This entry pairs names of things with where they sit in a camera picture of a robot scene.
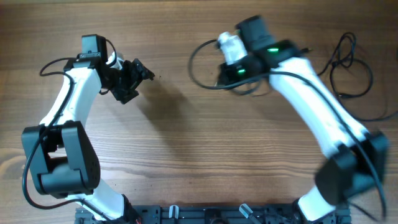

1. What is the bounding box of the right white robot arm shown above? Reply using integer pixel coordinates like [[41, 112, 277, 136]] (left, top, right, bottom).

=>
[[217, 16, 389, 222]]

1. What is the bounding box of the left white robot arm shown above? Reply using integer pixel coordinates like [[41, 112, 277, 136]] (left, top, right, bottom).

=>
[[21, 34, 154, 223]]

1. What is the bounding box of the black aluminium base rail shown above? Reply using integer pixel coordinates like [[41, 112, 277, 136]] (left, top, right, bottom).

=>
[[75, 203, 352, 224]]

